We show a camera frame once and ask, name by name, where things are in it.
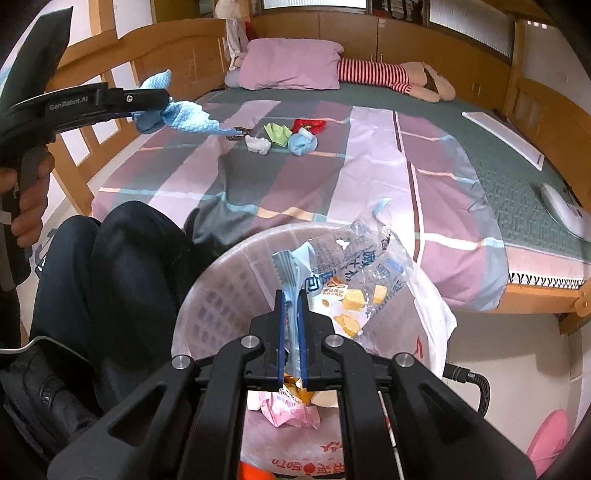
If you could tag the striped pink grey blanket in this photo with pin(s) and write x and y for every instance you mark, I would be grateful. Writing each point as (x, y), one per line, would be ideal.
(369, 184)

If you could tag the white flat board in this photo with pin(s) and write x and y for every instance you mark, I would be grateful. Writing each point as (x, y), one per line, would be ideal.
(508, 138)

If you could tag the white printed bin liner bag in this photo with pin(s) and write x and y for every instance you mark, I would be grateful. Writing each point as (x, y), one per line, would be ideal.
(434, 323)

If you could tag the yellow crumpled wrapper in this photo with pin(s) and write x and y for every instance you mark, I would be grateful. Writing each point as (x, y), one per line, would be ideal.
(318, 397)

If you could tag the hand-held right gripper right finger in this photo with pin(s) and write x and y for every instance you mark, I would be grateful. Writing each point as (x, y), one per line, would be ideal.
(302, 341)

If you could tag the green sock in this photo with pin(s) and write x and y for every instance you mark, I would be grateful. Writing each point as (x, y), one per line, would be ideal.
(277, 133)

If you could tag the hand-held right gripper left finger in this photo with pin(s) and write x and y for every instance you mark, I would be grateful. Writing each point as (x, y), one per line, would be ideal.
(280, 341)

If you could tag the person's left hand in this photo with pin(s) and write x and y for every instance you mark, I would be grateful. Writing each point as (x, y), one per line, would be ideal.
(34, 207)

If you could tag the green bed sheet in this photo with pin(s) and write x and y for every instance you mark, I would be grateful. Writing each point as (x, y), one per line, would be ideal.
(508, 175)

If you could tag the person's dark trousers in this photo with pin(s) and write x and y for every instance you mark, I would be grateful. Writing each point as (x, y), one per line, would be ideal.
(124, 277)

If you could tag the pink plastic trash bin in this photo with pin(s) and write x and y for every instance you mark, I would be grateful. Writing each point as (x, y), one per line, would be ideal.
(207, 300)

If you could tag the orange item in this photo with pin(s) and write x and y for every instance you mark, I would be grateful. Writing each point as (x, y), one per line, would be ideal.
(258, 471)

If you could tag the red sock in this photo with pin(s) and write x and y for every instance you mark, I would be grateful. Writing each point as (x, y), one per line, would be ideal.
(309, 125)

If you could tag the lavender cushion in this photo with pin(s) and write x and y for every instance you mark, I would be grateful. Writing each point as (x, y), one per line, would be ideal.
(233, 78)

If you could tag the clear printed bread bag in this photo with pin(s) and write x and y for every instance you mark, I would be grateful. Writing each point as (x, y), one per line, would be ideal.
(355, 258)

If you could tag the pink pillow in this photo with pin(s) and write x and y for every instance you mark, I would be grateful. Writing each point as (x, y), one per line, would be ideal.
(291, 64)

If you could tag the frosted glass window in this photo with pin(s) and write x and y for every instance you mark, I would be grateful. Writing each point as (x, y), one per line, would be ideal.
(471, 23)
(314, 3)

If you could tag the black bag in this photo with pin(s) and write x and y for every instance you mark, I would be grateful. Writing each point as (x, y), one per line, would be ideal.
(41, 401)

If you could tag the striped plush doll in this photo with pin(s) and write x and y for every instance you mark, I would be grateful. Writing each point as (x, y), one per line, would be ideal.
(374, 74)

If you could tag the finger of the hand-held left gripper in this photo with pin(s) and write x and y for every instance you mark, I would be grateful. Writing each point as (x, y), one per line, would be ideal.
(138, 99)

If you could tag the white handheld device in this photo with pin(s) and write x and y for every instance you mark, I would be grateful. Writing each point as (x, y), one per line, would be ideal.
(568, 212)

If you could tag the pink stool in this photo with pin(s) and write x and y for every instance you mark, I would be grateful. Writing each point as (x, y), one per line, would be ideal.
(549, 443)

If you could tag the pink wrapper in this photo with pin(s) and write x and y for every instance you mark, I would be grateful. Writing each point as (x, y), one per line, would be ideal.
(286, 410)

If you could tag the wooden bed frame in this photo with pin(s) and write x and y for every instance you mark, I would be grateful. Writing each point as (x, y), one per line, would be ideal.
(175, 55)

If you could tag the cluttered shelf niche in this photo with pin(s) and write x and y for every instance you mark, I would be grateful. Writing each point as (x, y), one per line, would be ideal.
(399, 8)

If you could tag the blue textured cloth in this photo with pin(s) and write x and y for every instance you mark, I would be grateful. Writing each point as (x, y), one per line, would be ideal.
(194, 115)

